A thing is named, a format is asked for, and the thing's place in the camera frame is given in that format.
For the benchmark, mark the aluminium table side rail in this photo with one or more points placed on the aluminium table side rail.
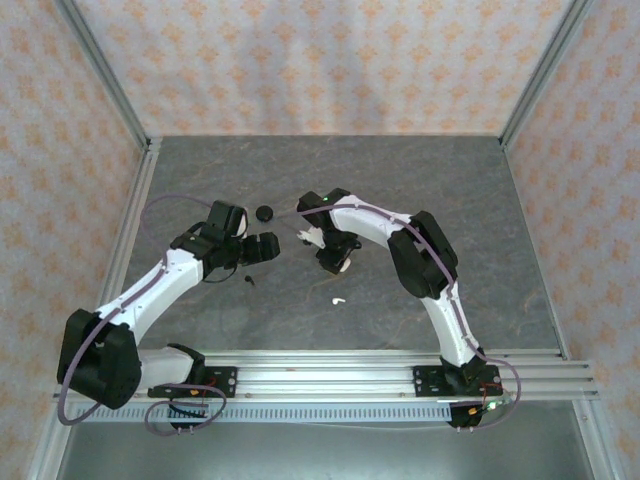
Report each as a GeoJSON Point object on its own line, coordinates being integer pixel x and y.
{"type": "Point", "coordinates": [517, 190]}
{"type": "Point", "coordinates": [144, 180]}

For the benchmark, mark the aluminium lower frame rail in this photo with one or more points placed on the aluminium lower frame rail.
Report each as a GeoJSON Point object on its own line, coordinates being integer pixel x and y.
{"type": "Point", "coordinates": [600, 450]}
{"type": "Point", "coordinates": [47, 450]}

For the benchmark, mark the aluminium frame post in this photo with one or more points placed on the aluminium frame post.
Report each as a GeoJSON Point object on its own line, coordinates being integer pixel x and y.
{"type": "Point", "coordinates": [107, 75]}
{"type": "Point", "coordinates": [541, 75]}

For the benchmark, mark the white earbud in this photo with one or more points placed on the white earbud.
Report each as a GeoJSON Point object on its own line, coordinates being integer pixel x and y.
{"type": "Point", "coordinates": [337, 301]}

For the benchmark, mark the grey metal sheet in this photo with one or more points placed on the grey metal sheet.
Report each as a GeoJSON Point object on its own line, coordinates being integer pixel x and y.
{"type": "Point", "coordinates": [325, 455]}

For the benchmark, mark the black earbud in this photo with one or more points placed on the black earbud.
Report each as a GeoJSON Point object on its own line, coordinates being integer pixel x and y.
{"type": "Point", "coordinates": [248, 278]}

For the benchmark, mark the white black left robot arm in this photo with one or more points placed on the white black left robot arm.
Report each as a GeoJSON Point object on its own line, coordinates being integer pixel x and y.
{"type": "Point", "coordinates": [172, 280]}

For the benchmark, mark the white charging case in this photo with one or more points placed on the white charging case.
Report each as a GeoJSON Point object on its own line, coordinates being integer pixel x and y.
{"type": "Point", "coordinates": [342, 267]}

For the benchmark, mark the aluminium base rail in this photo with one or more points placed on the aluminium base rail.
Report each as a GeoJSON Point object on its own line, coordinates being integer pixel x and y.
{"type": "Point", "coordinates": [325, 375]}

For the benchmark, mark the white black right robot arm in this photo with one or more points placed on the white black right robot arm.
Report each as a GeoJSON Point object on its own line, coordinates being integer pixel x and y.
{"type": "Point", "coordinates": [442, 320]}

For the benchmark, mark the round black charging case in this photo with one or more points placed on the round black charging case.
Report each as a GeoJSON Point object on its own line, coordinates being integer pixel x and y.
{"type": "Point", "coordinates": [264, 212]}

